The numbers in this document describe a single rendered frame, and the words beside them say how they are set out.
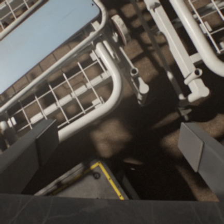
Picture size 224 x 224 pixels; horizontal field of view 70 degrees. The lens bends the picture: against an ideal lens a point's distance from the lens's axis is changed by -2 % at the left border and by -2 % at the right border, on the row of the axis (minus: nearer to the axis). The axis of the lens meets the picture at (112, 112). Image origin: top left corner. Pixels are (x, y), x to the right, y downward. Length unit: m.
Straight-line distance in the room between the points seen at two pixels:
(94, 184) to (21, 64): 0.63
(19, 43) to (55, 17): 0.18
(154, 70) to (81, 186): 0.84
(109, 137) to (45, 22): 0.73
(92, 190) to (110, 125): 0.43
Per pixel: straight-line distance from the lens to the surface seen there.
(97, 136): 1.11
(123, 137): 1.08
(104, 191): 0.86
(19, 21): 0.84
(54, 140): 0.16
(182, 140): 0.17
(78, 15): 0.73
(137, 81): 0.65
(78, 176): 0.88
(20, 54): 0.77
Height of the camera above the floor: 1.08
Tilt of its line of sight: 79 degrees down
